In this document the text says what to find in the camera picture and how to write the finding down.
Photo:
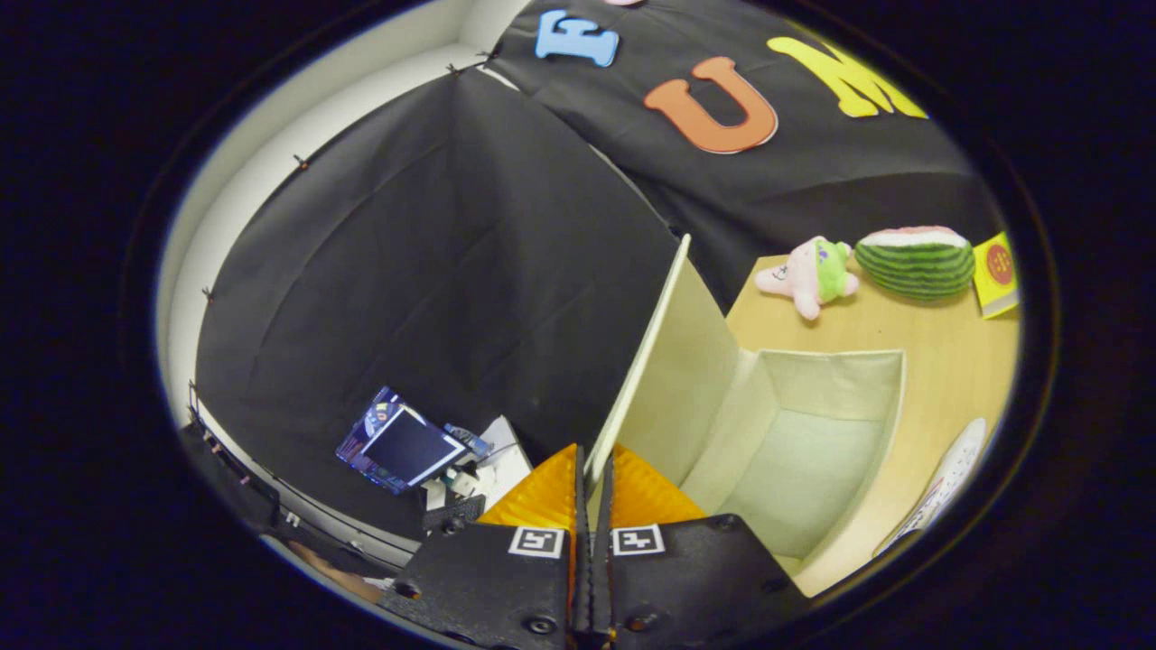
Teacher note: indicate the white cardboard piece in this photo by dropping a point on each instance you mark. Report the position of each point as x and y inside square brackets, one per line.
[501, 456]

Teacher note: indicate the white canvas shoe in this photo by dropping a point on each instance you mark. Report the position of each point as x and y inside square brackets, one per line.
[953, 469]

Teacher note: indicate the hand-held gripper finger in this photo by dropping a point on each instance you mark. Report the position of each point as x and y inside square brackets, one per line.
[582, 578]
[603, 578]

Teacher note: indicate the blue printed box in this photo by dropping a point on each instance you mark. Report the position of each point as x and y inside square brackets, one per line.
[406, 447]

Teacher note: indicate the black backdrop cloth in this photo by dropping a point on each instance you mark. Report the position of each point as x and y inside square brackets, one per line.
[452, 271]

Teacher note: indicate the pale green storage box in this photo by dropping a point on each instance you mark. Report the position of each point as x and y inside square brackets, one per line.
[795, 469]

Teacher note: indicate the small black device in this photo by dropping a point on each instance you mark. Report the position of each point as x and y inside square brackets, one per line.
[452, 515]

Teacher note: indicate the watermelon slice plush toy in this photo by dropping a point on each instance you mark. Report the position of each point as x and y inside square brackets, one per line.
[917, 266]

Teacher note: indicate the yellow book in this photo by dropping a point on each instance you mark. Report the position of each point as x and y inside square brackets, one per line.
[996, 271]

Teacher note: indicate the pink and green plush toy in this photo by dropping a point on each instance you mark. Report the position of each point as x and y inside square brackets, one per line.
[804, 275]

